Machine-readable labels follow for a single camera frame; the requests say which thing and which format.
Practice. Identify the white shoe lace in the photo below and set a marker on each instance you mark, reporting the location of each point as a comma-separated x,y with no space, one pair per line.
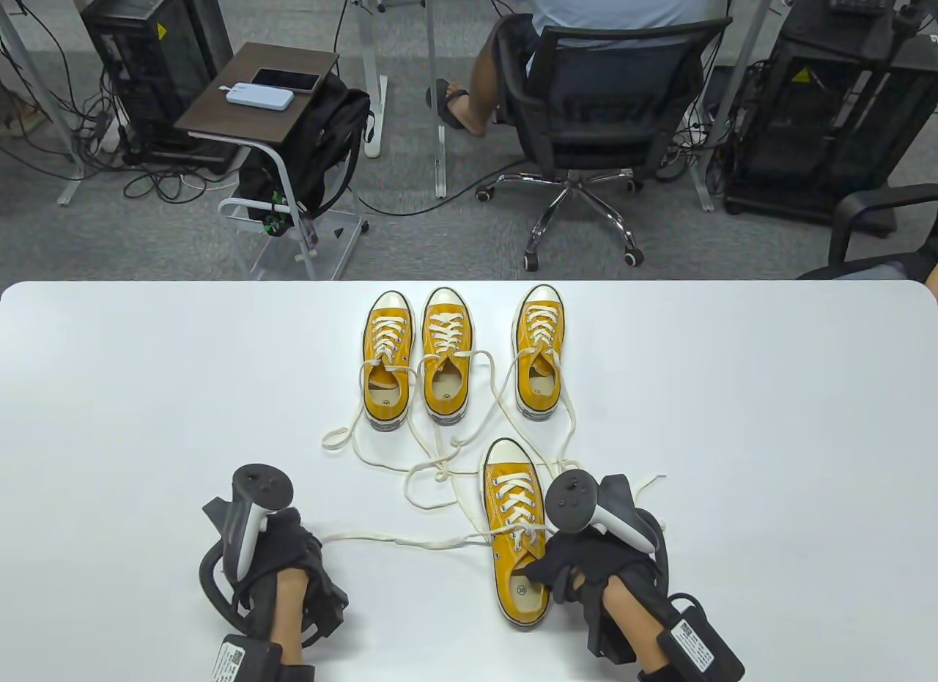
513,491
541,323
447,330
389,335

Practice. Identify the black sandal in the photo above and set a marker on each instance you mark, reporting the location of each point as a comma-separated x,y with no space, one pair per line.
443,99

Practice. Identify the person's right forearm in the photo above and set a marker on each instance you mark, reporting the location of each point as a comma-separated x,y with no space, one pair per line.
634,627

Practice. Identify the black mesh office chair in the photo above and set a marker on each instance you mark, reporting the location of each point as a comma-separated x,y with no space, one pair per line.
608,89

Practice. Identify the black smartphone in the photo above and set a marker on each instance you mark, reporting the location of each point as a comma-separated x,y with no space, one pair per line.
286,80

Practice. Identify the person's right hand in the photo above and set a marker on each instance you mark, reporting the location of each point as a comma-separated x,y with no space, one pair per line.
608,561

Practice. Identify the black backpack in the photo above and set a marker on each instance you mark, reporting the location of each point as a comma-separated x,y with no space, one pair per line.
322,140

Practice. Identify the person's left hand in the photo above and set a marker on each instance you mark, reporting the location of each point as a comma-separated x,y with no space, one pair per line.
289,550

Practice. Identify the brown side table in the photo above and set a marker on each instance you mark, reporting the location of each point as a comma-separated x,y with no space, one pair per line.
220,110

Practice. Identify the dark office chair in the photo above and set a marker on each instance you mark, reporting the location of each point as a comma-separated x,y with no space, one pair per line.
865,202

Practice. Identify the black computer rack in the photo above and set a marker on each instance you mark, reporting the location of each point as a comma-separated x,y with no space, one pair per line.
799,125

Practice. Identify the black computer tower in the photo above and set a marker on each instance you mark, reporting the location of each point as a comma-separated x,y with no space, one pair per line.
146,52

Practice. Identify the person's left forearm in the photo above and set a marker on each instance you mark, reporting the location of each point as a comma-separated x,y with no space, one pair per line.
289,616

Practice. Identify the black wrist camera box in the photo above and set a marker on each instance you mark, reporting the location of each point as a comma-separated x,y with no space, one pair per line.
242,660
696,642

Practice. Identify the light blue power bank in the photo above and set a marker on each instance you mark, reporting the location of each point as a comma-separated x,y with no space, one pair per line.
260,96

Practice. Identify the white desk leg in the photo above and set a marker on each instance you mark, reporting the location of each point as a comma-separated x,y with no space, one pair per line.
71,184
702,176
440,162
372,125

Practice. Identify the gray handheld controller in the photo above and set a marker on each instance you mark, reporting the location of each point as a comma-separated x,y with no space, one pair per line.
262,486
571,499

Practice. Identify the green bag accessory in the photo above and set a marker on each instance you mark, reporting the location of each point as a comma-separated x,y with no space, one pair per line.
275,213

